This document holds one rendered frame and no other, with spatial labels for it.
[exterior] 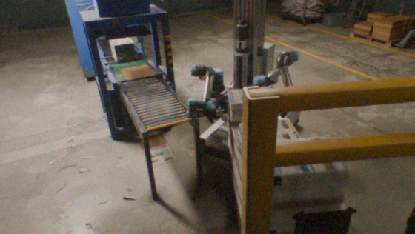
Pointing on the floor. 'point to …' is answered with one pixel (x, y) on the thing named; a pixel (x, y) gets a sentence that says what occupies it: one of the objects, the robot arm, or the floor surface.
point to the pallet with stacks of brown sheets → (384, 28)
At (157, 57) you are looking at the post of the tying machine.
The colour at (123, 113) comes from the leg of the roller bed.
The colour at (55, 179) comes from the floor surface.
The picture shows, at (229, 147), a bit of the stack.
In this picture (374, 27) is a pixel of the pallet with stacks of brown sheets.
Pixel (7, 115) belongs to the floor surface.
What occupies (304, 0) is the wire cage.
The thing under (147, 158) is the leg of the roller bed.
